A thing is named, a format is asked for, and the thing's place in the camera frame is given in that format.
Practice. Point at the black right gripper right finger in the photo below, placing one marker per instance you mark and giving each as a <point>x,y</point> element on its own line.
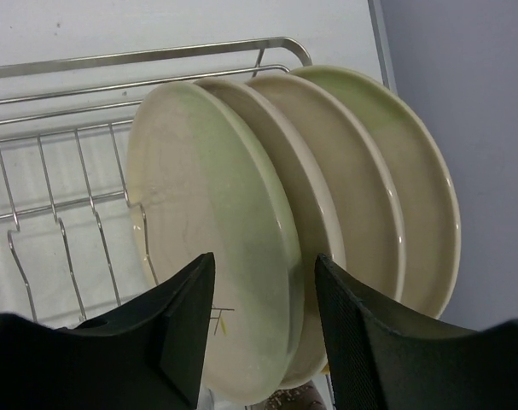
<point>384,355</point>

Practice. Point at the cream plate rearmost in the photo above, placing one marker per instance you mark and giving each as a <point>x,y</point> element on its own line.
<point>421,177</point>

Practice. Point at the steel wire dish rack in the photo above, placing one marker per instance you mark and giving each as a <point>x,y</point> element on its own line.
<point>67,246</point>

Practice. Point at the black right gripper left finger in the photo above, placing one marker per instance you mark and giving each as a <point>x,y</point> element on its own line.
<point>146,354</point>

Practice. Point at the cream and green plate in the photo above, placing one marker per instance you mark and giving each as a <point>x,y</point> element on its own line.
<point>200,181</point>

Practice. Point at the cream and yellow plate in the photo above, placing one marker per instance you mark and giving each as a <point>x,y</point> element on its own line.
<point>362,189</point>

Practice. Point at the cream and pink plate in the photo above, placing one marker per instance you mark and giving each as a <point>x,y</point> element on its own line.
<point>311,203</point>

